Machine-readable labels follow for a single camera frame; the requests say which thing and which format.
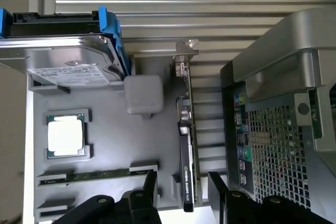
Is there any green RAM stick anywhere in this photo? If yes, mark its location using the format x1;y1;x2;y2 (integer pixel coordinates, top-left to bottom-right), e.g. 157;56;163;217
39;168;155;185

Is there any grey metal PC case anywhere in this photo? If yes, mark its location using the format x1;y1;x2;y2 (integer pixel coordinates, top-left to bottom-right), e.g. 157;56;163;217
219;7;336;224

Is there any grey square rack knob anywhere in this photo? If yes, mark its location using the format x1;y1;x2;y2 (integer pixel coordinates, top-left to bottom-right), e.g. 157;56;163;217
123;74;165;120

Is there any CPU chip with silver lid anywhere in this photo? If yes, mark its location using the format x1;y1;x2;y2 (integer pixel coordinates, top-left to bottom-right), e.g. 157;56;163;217
46;113;87;159

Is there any silver hard disk drive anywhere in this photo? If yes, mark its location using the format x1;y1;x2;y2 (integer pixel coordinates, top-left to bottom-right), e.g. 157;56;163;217
0;11;124;88

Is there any grey plastic parts rack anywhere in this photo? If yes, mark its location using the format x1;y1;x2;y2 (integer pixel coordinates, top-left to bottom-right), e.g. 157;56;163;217
22;53;211;224

